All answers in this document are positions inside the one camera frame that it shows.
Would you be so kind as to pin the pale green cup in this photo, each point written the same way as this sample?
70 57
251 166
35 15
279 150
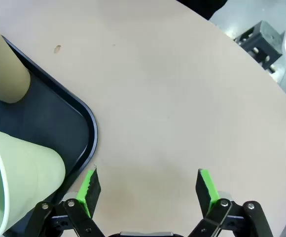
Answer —
29 168

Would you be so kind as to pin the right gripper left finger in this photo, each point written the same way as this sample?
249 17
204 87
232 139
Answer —
88 197

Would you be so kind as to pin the tall brown cup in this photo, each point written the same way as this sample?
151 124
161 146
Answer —
2 69

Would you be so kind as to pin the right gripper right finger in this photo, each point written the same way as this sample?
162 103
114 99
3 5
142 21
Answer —
207 192

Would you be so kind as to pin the person in black cardigan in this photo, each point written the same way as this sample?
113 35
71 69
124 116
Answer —
202 7

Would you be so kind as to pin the black plastic tray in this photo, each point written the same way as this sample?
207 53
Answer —
46 118

